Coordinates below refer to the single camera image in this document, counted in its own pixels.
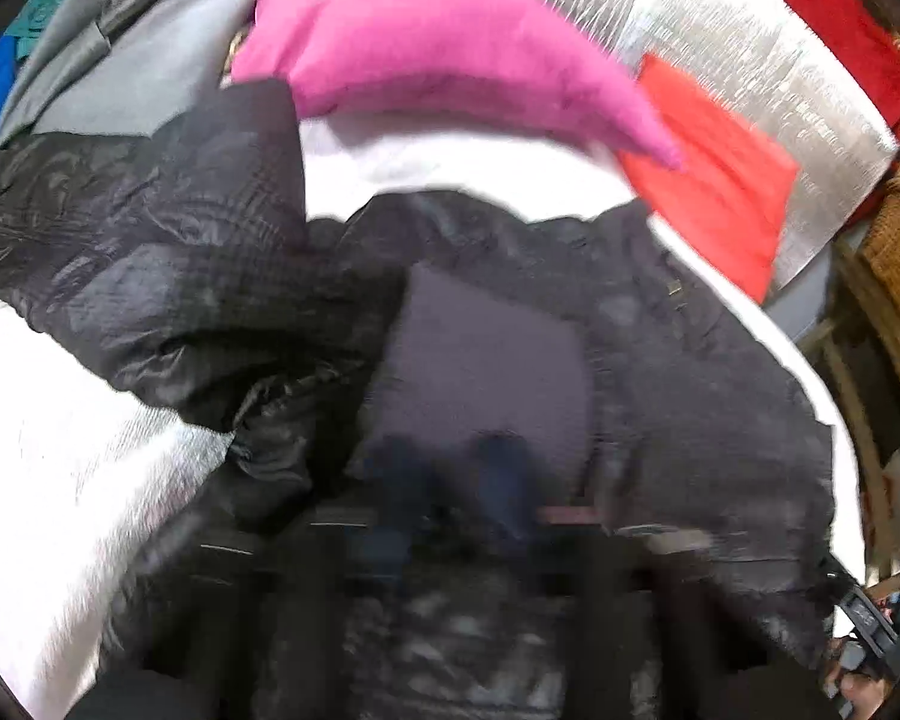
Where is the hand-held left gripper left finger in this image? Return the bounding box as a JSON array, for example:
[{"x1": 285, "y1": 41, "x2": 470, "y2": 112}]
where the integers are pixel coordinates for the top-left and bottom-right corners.
[{"x1": 101, "y1": 435, "x2": 449, "y2": 720}]

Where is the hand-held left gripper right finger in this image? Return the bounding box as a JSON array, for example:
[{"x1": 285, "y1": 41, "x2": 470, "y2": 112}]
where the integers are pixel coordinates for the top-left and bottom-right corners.
[{"x1": 471, "y1": 431, "x2": 788, "y2": 720}]

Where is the black quilted jacket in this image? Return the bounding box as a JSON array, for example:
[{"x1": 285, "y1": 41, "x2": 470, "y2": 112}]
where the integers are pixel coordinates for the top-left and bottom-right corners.
[{"x1": 0, "y1": 79, "x2": 841, "y2": 720}]

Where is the wooden shelf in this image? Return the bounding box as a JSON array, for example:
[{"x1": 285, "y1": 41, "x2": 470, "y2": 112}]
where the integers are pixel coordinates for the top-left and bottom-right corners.
[{"x1": 795, "y1": 240, "x2": 900, "y2": 578}]

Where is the white bed blanket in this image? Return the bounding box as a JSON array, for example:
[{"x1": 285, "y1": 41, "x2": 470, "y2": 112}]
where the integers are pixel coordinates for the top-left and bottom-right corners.
[{"x1": 0, "y1": 112, "x2": 867, "y2": 720}]

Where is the red pillow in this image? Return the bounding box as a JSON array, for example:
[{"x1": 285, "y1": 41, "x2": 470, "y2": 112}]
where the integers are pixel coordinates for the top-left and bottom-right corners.
[{"x1": 619, "y1": 52, "x2": 800, "y2": 305}]

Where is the pink pillow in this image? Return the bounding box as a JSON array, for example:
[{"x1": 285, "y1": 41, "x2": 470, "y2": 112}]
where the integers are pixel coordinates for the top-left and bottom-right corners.
[{"x1": 229, "y1": 0, "x2": 683, "y2": 170}]

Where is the grey garment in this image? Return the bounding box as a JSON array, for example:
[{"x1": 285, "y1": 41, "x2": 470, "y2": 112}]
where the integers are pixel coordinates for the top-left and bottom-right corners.
[{"x1": 0, "y1": 0, "x2": 263, "y2": 151}]

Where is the silver foil mat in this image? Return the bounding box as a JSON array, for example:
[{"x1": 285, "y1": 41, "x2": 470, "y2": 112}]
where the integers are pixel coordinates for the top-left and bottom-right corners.
[{"x1": 487, "y1": 0, "x2": 900, "y2": 293}]

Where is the red cloth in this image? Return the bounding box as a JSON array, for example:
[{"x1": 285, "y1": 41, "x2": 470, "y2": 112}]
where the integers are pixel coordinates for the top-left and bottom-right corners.
[{"x1": 712, "y1": 0, "x2": 900, "y2": 136}]

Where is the teal jacket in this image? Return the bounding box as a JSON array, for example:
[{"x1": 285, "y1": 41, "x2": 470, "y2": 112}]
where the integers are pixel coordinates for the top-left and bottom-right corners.
[{"x1": 7, "y1": 0, "x2": 113, "y2": 61}]

